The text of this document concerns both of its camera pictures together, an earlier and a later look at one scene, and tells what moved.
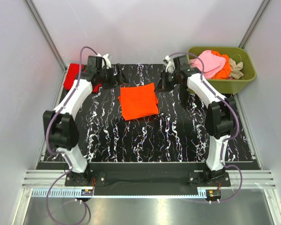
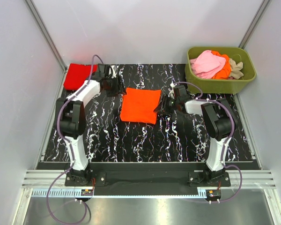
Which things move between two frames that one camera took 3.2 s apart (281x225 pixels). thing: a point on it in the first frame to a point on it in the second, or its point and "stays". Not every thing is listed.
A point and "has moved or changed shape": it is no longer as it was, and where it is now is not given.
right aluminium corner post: (261, 11) stays
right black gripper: (162, 84) to (162, 107)
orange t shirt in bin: (226, 71) stays
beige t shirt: (235, 68) stays
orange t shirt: (138, 101) has moved or changed shape
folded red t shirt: (72, 74) stays
